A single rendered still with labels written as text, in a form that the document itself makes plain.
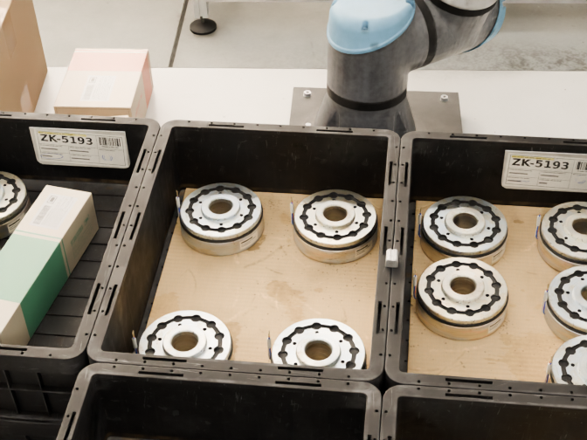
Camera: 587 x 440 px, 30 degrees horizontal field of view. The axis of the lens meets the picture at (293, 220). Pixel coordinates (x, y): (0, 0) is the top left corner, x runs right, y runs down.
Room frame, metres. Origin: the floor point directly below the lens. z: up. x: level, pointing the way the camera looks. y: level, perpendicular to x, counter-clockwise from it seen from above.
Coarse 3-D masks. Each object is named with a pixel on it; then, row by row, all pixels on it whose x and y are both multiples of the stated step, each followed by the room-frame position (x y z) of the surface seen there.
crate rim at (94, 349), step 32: (160, 128) 1.09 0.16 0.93; (192, 128) 1.09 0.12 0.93; (224, 128) 1.09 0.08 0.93; (256, 128) 1.08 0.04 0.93; (288, 128) 1.08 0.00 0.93; (320, 128) 1.08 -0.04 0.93; (352, 128) 1.08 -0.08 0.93; (160, 160) 1.03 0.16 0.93; (384, 192) 0.95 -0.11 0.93; (128, 224) 0.92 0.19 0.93; (384, 224) 0.90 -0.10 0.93; (128, 256) 0.86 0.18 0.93; (384, 256) 0.85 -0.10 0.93; (384, 288) 0.80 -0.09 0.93; (96, 320) 0.77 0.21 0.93; (384, 320) 0.75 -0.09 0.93; (96, 352) 0.73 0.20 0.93; (384, 352) 0.71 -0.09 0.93
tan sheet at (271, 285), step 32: (256, 192) 1.08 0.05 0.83; (288, 224) 1.01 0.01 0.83; (192, 256) 0.96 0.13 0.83; (224, 256) 0.96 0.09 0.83; (256, 256) 0.96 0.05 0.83; (288, 256) 0.96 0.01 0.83; (160, 288) 0.91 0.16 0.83; (192, 288) 0.91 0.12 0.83; (224, 288) 0.91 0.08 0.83; (256, 288) 0.90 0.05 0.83; (288, 288) 0.90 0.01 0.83; (320, 288) 0.90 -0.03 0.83; (352, 288) 0.90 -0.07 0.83; (224, 320) 0.86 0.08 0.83; (256, 320) 0.85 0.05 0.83; (288, 320) 0.85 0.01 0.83; (352, 320) 0.85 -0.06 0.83; (256, 352) 0.81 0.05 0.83
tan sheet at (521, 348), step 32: (416, 224) 1.00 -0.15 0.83; (512, 224) 1.00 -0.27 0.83; (416, 256) 0.95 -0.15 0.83; (512, 256) 0.94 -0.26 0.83; (416, 288) 0.89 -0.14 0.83; (512, 288) 0.89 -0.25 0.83; (544, 288) 0.89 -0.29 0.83; (416, 320) 0.84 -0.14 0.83; (512, 320) 0.84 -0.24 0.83; (544, 320) 0.84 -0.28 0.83; (416, 352) 0.80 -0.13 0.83; (448, 352) 0.79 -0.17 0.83; (480, 352) 0.79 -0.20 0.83; (512, 352) 0.79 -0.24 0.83; (544, 352) 0.79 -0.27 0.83
